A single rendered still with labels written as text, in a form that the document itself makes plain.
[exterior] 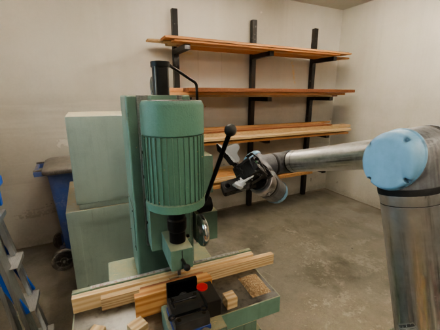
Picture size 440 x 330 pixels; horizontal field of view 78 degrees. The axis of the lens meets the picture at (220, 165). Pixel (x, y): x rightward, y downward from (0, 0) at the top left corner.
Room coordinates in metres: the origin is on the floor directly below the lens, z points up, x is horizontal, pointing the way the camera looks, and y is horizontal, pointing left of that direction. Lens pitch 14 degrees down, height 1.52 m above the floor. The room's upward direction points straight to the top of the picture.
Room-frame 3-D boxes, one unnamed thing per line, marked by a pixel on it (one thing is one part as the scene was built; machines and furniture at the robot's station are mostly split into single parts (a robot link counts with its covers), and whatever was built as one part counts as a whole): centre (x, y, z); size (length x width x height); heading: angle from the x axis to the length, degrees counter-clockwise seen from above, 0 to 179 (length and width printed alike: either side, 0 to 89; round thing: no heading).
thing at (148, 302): (0.70, 0.13, 0.94); 0.23 x 0.02 x 0.07; 113
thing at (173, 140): (0.78, 0.13, 1.35); 0.18 x 0.18 x 0.31
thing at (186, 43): (3.43, -0.55, 1.20); 2.71 x 0.56 x 2.40; 116
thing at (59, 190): (2.42, 1.31, 0.48); 0.64 x 0.54 x 0.97; 119
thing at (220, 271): (0.80, 0.08, 0.92); 0.60 x 0.02 x 0.04; 113
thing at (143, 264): (1.04, 0.25, 1.16); 0.22 x 0.22 x 0.72; 23
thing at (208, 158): (1.04, 0.08, 1.23); 0.09 x 0.08 x 0.15; 23
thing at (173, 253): (0.80, 0.14, 1.03); 0.14 x 0.07 x 0.09; 23
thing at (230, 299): (0.70, -0.03, 0.92); 0.03 x 0.03 x 0.03; 25
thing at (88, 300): (0.79, 0.16, 0.93); 0.60 x 0.02 x 0.05; 113
